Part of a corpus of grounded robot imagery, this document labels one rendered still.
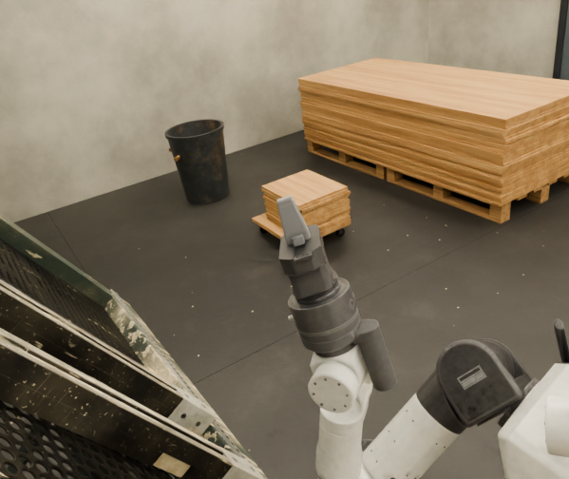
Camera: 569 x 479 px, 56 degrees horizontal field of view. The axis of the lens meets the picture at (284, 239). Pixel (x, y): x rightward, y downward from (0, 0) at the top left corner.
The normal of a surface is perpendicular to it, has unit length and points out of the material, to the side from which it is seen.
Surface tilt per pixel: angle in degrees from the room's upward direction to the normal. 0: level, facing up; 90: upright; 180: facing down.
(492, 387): 54
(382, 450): 46
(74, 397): 90
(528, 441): 23
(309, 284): 79
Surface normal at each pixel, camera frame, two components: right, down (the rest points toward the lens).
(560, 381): -0.44, -0.66
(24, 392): 0.55, 0.33
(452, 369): -0.52, -0.14
